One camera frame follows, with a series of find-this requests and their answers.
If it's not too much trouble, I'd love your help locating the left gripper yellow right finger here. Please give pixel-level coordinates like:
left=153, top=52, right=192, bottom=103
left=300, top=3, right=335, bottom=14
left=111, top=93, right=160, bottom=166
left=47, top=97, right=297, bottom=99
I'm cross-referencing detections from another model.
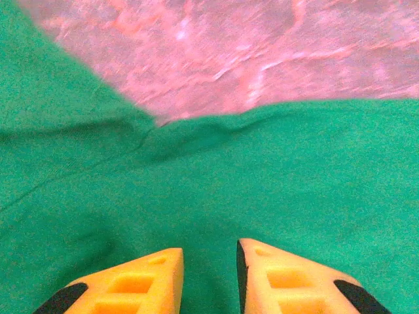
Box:
left=236, top=238, right=392, bottom=314

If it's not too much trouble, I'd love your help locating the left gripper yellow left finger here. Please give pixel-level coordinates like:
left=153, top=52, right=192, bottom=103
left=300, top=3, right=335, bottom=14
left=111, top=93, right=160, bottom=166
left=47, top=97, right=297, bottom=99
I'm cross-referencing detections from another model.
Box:
left=34, top=247, right=185, bottom=314

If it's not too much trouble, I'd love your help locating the green t-shirt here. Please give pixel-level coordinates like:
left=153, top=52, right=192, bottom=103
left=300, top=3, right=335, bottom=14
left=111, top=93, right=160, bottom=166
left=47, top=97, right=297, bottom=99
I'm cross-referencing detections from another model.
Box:
left=0, top=0, right=419, bottom=314

